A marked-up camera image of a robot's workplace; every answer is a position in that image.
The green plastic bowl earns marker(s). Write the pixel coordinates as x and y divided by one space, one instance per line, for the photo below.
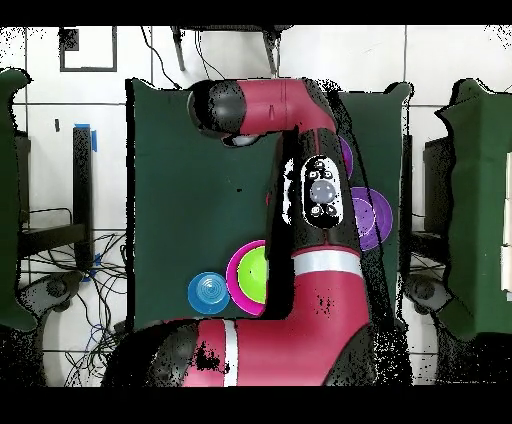
254 276

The large pink plastic bowl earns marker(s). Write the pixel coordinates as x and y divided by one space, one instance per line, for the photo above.
232 280

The purple plastic bowl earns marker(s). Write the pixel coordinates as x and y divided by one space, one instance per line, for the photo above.
380 216
346 156

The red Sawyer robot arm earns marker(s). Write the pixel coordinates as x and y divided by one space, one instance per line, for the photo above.
300 340

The dark green tablecloth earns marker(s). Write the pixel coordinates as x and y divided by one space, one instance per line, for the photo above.
180 180

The light blue plastic bowl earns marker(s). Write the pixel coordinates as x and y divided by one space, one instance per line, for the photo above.
206 293

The blue tape strip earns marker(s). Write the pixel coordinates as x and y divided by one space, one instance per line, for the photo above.
94 142

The stand with metal legs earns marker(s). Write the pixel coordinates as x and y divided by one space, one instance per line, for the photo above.
178 50

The green cloth covered side table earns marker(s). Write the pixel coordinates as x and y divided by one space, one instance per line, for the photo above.
10 200
480 200

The black metal post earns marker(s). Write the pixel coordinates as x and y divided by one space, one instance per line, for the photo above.
407 200

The black metal frame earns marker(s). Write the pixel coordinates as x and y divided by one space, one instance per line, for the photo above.
82 180

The grey pedestal foot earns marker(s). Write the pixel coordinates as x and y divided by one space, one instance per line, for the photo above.
56 288
424 290

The black square floor frame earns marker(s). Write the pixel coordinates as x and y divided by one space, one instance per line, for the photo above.
88 70

